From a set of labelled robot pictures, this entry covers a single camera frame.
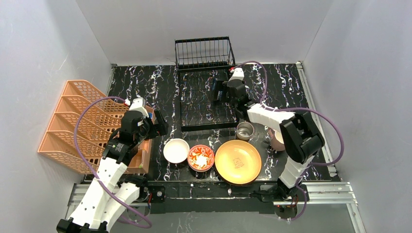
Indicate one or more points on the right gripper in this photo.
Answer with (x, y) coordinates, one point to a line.
(220, 91)

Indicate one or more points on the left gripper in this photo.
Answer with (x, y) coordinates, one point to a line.
(161, 122)

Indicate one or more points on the white bowl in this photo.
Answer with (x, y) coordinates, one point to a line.
(176, 150)

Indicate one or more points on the black wire dish rack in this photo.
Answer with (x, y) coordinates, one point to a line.
(198, 61)

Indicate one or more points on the blue floral bowl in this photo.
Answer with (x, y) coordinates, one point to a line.
(216, 88)

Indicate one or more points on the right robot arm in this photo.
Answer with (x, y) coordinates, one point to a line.
(301, 136)

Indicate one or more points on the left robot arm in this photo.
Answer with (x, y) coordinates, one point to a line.
(100, 208)

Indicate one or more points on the stainless steel cup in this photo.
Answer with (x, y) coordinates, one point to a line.
(244, 131)

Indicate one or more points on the orange patterned bowl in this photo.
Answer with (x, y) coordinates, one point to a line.
(201, 158)

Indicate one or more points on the orange file organizer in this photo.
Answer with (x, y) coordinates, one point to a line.
(83, 113)

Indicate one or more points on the yellow plate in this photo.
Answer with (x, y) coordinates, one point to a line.
(238, 162)

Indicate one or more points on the pink mug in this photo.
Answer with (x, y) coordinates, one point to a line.
(276, 140)

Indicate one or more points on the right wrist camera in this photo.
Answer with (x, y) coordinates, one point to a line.
(237, 74)

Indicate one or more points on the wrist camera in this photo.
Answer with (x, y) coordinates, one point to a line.
(138, 108)
(237, 74)

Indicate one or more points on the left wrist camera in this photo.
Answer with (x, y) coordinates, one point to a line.
(138, 108)

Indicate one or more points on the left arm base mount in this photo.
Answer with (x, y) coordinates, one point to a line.
(149, 192)

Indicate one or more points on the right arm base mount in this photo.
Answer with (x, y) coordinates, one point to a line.
(292, 202)

